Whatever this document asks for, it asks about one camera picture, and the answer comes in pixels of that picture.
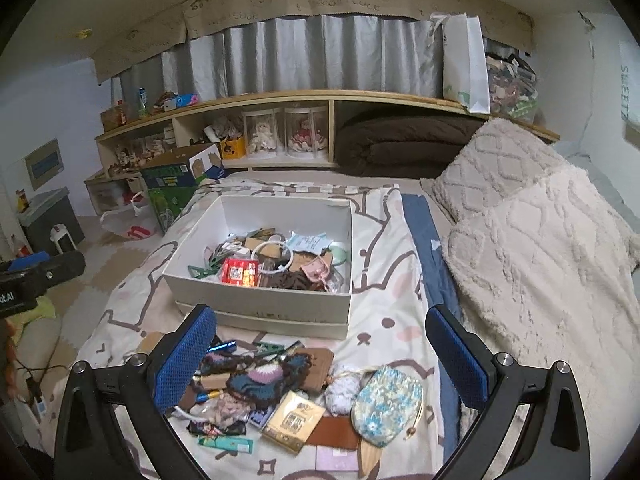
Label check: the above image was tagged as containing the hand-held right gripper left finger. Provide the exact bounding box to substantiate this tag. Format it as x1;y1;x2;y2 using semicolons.
52;304;218;480

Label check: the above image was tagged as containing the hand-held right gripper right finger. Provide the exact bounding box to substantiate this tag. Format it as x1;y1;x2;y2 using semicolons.
425;304;593;480

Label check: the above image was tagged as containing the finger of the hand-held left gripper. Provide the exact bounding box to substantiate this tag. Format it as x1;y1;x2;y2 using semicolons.
7;250;87;293

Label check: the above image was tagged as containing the white cardboard box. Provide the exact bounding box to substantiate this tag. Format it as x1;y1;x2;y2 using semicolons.
162;194;355;341

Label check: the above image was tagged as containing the red snack packet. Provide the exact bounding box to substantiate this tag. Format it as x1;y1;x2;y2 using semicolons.
220;257;261;288

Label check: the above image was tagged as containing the yellow green cloth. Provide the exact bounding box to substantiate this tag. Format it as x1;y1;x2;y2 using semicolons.
10;295;56;331

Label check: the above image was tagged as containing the small white plastic stool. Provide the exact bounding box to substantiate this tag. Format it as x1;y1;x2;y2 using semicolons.
50;224;81;253

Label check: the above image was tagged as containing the grey storage bin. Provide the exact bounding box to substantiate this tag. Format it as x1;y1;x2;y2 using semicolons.
17;187;86;256

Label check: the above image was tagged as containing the pink floral scrunchie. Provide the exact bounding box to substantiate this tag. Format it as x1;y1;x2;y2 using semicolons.
207;392;251;428

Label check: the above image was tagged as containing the white plastic bag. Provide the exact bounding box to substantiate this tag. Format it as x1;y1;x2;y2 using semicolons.
100;192;163;241

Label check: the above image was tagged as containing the blue floral pouch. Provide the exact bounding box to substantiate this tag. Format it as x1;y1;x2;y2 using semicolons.
350;365;425;448

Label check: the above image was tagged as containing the green packet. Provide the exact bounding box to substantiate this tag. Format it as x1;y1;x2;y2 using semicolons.
199;435;253;453

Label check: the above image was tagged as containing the blue quilt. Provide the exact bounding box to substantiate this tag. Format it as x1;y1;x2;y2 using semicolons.
400;192;463;456

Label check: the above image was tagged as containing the cream fluffy blanket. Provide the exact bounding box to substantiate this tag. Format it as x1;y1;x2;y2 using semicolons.
445;167;640;396

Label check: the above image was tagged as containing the printed bed sheet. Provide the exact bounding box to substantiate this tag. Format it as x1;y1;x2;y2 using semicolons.
75;175;466;480

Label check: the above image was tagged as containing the lavender knitted pouch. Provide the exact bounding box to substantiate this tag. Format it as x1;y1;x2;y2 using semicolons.
325;372;362;416

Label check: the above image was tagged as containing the beige printed card box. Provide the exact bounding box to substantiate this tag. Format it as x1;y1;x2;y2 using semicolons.
260;391;328;456

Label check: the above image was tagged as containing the brown scrunchie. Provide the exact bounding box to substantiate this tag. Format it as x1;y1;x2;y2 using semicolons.
260;270;326;292

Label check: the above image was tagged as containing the brown ribbed case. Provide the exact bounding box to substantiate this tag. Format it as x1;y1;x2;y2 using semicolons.
295;347;335;392

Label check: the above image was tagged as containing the tan wooden piece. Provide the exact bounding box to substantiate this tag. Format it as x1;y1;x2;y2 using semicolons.
356;441;387;477

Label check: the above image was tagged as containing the green cardboard box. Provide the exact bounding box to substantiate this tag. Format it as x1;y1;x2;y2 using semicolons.
140;142;231;236

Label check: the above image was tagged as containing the row of small figurines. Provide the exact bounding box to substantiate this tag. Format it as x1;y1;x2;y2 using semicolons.
112;135;168;171

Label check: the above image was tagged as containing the brown leather wallet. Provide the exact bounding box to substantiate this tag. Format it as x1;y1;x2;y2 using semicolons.
305;415;362;450

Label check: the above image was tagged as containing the pink pouch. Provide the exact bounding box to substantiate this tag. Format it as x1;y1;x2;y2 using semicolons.
300;255;333;281

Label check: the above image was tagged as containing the lavender card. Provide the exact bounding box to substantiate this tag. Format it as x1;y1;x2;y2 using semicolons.
315;444;362;472

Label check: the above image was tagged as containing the light blue paper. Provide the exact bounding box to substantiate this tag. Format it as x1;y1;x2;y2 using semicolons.
287;232;328;256

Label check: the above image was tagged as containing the cream fluffy pillow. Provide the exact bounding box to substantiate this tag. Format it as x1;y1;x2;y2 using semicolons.
422;117;568;221

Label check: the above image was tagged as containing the blue packet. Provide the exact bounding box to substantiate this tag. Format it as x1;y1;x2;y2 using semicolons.
162;92;198;111

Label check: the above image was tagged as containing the yellow box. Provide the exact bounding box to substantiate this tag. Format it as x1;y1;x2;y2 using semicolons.
220;135;247;160

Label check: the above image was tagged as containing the brown comforter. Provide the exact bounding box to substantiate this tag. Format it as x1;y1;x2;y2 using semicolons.
332;110;488;181

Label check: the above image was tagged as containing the white doll in clear case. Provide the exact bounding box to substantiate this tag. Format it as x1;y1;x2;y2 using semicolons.
242;107;283;158

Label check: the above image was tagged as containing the red doll in clear case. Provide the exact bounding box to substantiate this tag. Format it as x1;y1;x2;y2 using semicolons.
284;104;328;153

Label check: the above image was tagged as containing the clear bag of assorted packets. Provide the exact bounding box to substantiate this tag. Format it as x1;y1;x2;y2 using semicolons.
485;50;541;121

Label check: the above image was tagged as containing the wooden shelf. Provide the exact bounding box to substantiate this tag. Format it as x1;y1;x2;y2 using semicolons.
82;89;561;216

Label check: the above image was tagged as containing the white paper bag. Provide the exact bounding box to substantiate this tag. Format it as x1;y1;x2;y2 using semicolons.
442;12;492;116

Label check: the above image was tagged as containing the silver curtain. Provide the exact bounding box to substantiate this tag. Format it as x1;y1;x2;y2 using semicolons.
110;14;446;106

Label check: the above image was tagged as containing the white plastic ring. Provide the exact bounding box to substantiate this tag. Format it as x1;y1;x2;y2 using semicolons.
167;406;206;423
255;241;295;275

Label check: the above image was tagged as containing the black cable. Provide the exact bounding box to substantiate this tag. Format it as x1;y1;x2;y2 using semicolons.
15;355;66;416

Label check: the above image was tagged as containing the framed wall panel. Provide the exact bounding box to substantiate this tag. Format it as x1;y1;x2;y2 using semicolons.
24;140;63;191

